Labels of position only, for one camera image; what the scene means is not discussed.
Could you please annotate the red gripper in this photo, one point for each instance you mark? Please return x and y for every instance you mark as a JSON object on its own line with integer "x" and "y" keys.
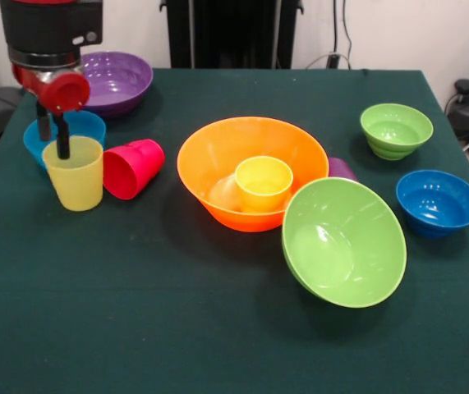
{"x": 65, "y": 92}

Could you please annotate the translucent yellow-green cup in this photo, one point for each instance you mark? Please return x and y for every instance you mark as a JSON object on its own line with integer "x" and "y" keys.
{"x": 78, "y": 184}

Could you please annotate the red cup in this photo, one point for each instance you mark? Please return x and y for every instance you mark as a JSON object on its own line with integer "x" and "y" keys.
{"x": 131, "y": 172}

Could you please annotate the large orange bowl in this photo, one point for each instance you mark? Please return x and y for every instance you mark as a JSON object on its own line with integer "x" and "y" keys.
{"x": 217, "y": 147}

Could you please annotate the yellow cup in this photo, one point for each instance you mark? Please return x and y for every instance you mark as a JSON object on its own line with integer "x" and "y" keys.
{"x": 263, "y": 189}

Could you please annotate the purple cup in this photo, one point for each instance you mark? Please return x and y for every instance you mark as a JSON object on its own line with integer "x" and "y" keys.
{"x": 343, "y": 169}

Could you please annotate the large green bowl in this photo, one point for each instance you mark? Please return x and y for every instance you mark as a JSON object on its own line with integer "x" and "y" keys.
{"x": 341, "y": 246}

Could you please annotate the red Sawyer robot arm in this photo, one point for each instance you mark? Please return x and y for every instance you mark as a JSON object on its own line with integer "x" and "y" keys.
{"x": 49, "y": 28}

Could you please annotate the light blue bowl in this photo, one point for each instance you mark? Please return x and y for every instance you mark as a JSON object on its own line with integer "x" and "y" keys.
{"x": 86, "y": 125}

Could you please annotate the large purple bowl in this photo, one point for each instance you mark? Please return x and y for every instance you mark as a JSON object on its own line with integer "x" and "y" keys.
{"x": 119, "y": 90}

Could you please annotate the dark green table cloth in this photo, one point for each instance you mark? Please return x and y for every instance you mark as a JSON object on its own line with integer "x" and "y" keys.
{"x": 135, "y": 336}

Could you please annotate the small green bowl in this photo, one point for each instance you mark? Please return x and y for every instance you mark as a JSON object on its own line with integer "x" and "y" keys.
{"x": 396, "y": 131}

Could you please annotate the dark blue bowl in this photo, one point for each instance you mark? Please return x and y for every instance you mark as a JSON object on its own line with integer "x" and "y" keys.
{"x": 439, "y": 203}

